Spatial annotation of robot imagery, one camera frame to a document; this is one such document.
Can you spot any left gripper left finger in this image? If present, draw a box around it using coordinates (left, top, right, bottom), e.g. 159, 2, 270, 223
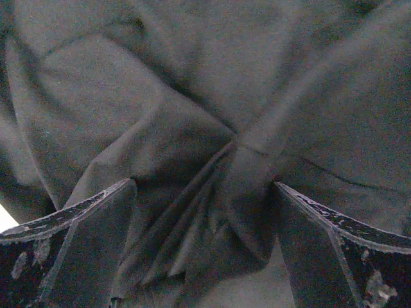
1, 178, 137, 307

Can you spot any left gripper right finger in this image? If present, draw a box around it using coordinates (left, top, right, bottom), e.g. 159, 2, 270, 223
272, 182, 410, 307

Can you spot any black t shirt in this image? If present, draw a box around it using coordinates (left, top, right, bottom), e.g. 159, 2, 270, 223
1, 1, 410, 307

